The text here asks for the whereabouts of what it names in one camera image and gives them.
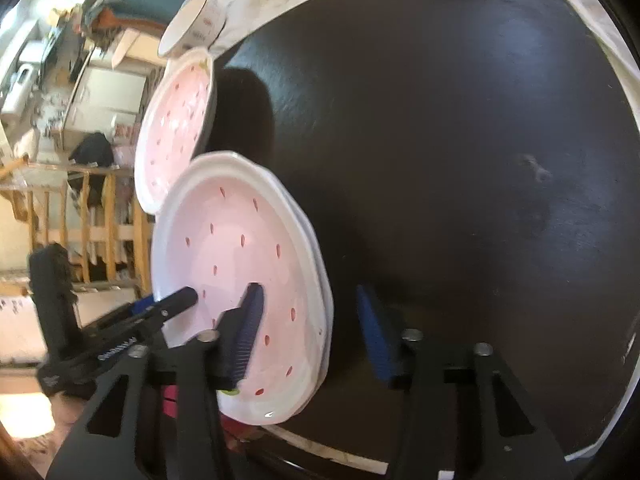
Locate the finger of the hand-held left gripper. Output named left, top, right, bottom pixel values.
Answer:
left=107, top=296, right=161, bottom=328
left=127, top=287, right=199, bottom=333

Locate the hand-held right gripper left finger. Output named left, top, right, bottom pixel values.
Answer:
left=45, top=282, right=266, bottom=480

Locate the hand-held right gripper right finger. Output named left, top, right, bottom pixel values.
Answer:
left=356, top=284, right=576, bottom=480

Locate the pink speckled plate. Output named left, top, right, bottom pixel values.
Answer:
left=285, top=195, right=335, bottom=403
left=150, top=151, right=326, bottom=426
left=134, top=47, right=217, bottom=216

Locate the white printed bowl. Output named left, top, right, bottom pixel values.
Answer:
left=157, top=0, right=228, bottom=60

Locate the black cloth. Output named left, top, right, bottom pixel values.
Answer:
left=67, top=132, right=118, bottom=193

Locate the dark brown leather mat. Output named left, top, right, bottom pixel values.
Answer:
left=207, top=0, right=640, bottom=480

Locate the white cabinet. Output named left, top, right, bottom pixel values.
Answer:
left=62, top=66, right=151, bottom=142

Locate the white appliance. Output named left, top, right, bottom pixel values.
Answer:
left=2, top=62, right=41, bottom=116

